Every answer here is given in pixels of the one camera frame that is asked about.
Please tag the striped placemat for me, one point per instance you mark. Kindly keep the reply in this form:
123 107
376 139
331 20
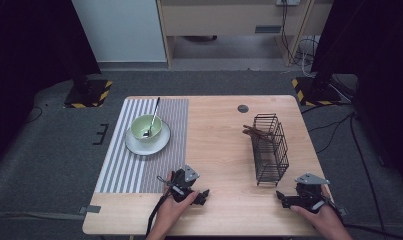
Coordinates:
155 173

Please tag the green bowl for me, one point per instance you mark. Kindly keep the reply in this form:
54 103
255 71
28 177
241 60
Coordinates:
139 126

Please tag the light wooden desk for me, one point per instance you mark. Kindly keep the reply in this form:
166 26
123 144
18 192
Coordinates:
222 20

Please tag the white panel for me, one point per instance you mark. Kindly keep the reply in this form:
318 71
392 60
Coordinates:
122 30

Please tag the small grey tape piece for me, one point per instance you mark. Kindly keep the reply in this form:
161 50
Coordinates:
343 211

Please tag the grey tape strip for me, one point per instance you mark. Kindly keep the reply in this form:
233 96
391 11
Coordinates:
90 209

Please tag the dark curtain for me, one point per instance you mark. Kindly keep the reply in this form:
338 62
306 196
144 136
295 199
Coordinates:
382 66
22 66

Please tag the grey round table grommet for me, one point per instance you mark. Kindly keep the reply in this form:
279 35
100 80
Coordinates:
243 108

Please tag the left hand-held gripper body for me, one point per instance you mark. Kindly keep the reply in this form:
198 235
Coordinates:
180 186

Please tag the white plate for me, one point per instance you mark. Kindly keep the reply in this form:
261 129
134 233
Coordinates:
155 146

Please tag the person's right hand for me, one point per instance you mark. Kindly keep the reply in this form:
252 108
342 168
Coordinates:
325 218

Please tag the metal spoon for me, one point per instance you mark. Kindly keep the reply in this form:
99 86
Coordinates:
154 115

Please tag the black stand base striped edge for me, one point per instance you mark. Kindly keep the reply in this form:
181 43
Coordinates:
89 96
314 96

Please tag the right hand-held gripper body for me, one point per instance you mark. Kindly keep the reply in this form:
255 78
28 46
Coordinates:
307 196

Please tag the person's left hand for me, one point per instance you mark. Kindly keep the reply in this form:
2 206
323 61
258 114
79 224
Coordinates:
170 213

